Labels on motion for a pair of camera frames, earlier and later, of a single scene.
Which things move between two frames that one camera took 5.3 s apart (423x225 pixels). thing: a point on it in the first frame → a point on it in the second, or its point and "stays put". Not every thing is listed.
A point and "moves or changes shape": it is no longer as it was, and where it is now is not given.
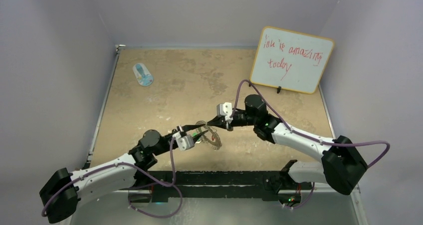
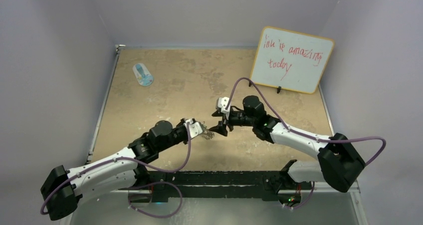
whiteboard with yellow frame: [290, 60] stays put
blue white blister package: [143, 77] stays put
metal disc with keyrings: [214, 146] moves or changes shape
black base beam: [277, 185] stays put
